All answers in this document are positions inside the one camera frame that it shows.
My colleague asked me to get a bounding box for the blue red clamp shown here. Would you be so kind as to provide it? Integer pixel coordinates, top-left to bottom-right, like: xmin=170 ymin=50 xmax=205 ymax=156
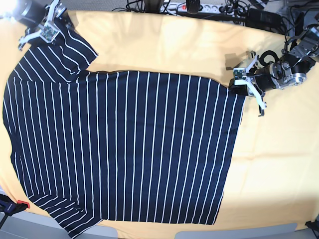
xmin=0 ymin=194 xmax=30 ymax=216

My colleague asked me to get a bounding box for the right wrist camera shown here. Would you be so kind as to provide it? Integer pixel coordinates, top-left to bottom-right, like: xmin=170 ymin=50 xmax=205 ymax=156
xmin=40 ymin=25 xmax=60 ymax=43

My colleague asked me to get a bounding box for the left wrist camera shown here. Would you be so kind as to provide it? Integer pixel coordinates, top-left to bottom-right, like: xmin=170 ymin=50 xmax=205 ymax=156
xmin=233 ymin=68 xmax=247 ymax=86

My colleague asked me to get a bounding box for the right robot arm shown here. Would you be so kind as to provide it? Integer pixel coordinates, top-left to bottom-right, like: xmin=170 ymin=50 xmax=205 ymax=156
xmin=3 ymin=0 xmax=75 ymax=51

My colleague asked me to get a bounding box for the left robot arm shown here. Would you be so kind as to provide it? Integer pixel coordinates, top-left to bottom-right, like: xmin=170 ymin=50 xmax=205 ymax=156
xmin=228 ymin=24 xmax=319 ymax=117

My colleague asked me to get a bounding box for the white power strip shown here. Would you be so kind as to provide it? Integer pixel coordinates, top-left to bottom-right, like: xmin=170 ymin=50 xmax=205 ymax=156
xmin=160 ymin=2 xmax=225 ymax=14

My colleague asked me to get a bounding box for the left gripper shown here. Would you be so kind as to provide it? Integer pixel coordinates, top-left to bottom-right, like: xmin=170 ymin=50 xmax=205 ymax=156
xmin=234 ymin=51 xmax=293 ymax=117

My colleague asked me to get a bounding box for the black camera stand pole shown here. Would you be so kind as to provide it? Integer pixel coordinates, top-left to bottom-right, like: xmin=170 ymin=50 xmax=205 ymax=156
xmin=143 ymin=0 xmax=164 ymax=13

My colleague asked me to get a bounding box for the black clamp right corner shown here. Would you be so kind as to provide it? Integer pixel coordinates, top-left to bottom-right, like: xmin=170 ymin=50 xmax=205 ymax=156
xmin=305 ymin=220 xmax=319 ymax=239

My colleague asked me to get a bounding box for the black power adapter box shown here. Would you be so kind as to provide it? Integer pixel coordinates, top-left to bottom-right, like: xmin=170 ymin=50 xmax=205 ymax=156
xmin=245 ymin=8 xmax=282 ymax=29

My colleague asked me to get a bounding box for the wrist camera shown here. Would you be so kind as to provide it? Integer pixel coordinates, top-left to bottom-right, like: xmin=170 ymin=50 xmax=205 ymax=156
xmin=40 ymin=25 xmax=60 ymax=43
xmin=233 ymin=68 xmax=247 ymax=86

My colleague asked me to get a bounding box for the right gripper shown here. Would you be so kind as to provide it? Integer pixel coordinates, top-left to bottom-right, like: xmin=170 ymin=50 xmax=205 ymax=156
xmin=18 ymin=0 xmax=76 ymax=51

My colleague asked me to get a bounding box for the navy white striped T-shirt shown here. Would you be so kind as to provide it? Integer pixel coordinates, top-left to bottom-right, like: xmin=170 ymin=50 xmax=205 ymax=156
xmin=3 ymin=33 xmax=245 ymax=239

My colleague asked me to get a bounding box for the yellow table cloth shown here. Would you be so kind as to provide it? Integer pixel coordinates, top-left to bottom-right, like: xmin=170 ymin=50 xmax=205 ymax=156
xmin=0 ymin=11 xmax=319 ymax=239

